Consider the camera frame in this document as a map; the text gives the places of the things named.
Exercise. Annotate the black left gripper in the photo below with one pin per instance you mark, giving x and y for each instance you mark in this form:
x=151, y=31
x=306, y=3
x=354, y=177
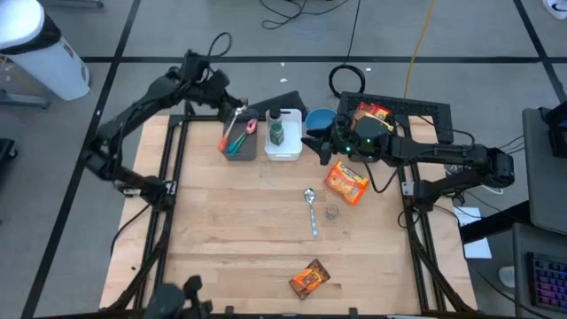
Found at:
x=212, y=87

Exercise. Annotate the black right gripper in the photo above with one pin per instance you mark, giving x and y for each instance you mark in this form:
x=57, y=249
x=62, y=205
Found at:
x=361, y=137

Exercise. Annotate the orange ramen packet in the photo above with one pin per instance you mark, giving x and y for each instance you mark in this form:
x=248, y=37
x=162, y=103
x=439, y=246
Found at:
x=347, y=182

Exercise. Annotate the green-lidded spice jar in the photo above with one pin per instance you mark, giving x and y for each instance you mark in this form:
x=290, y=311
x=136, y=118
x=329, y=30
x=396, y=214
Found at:
x=277, y=134

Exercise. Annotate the spice bottle purple label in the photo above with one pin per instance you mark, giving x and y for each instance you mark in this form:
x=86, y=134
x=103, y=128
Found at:
x=275, y=114

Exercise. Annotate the small cork-stoppered glass jar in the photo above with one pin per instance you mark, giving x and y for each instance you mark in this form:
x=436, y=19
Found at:
x=331, y=212

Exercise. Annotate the red ramen packet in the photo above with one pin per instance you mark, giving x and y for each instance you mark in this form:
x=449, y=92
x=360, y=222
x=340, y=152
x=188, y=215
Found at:
x=370, y=109

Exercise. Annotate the brown orange snack pouch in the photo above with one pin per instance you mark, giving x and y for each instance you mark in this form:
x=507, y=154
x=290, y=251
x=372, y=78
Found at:
x=310, y=279

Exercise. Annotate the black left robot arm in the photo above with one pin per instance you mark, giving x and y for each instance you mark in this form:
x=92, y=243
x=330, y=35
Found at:
x=128, y=115

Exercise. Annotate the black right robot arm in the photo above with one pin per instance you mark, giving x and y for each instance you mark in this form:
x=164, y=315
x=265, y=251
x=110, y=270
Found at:
x=443, y=155

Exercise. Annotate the blue bowl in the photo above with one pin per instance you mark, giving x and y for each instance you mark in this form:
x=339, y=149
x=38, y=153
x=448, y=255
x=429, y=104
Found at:
x=318, y=119

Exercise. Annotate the white plastic bin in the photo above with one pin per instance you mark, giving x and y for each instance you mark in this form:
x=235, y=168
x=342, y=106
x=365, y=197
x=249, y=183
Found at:
x=292, y=137

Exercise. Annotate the grey plastic bin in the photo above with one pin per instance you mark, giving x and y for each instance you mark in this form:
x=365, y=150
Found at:
x=351, y=119
x=248, y=146

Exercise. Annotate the black slanted panel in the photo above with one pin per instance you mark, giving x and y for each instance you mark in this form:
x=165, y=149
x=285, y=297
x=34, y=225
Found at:
x=285, y=102

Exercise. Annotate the right grey bin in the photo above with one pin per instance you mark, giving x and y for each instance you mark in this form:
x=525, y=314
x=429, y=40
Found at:
x=416, y=106

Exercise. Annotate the white paper sheet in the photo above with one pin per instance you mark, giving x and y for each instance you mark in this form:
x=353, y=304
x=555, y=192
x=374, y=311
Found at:
x=477, y=250
x=464, y=217

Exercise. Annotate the black table clamp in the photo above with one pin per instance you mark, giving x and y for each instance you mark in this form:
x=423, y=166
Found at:
x=353, y=312
x=229, y=311

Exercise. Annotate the black cylindrical object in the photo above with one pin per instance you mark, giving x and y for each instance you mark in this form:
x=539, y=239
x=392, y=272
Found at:
x=193, y=288

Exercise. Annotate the black beam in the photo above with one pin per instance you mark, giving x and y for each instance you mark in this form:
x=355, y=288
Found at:
x=496, y=223

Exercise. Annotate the grey furniture foot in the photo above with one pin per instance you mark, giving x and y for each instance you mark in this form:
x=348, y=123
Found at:
x=26, y=103

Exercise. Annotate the black bulky device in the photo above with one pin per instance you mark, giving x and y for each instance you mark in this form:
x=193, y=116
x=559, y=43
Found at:
x=166, y=302

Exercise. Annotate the white computer mouse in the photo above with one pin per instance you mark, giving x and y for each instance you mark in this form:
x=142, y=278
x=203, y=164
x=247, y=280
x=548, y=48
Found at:
x=507, y=277

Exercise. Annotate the grey desk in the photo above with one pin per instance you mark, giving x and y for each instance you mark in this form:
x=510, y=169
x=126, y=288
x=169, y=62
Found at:
x=520, y=274
x=545, y=190

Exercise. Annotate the black electronic box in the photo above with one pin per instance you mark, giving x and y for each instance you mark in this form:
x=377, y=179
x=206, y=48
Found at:
x=559, y=133

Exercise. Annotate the backlit keyboard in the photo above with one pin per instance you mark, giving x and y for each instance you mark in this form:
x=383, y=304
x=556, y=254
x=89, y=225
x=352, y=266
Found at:
x=549, y=283

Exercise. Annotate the person's white shoe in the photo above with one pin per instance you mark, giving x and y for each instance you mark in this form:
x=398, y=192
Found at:
x=557, y=9

